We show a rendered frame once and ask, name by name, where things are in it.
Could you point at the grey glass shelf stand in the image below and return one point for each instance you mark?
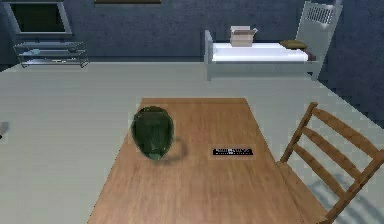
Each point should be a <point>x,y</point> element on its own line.
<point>51,53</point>

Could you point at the green glass vase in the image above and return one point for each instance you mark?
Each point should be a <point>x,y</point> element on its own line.
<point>152,133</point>

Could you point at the brown wooden table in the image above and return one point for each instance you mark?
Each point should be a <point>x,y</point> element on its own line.
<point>200,186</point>

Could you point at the beige cardboard box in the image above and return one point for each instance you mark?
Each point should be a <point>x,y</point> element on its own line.
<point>242,36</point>

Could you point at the brown wooden chair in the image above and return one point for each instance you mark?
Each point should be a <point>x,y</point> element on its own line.
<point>333,160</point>

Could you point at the black remote control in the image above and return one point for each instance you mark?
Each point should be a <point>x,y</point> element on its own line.
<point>232,151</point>

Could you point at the grey framed television set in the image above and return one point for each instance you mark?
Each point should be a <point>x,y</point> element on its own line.
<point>38,17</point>

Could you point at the olive green pillow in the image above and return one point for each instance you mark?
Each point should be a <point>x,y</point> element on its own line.
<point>293,44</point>

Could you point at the grey bed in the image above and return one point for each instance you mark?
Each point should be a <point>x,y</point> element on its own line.
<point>263,55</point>

